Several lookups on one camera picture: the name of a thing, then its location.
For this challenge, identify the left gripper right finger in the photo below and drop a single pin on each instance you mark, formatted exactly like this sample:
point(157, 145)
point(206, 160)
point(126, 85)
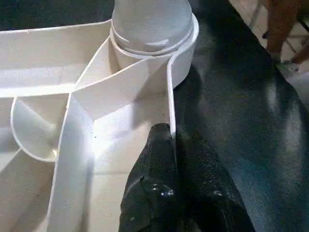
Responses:
point(207, 188)

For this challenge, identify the brown furniture leg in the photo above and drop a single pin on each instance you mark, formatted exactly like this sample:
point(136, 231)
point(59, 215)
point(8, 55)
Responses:
point(281, 24)

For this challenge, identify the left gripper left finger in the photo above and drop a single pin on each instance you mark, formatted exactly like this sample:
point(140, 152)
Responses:
point(152, 188)

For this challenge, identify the white plastic table leg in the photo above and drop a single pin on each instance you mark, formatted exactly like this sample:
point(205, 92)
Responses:
point(152, 21)

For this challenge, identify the white plastic table top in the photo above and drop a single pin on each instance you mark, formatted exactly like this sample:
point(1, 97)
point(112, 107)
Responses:
point(72, 116)

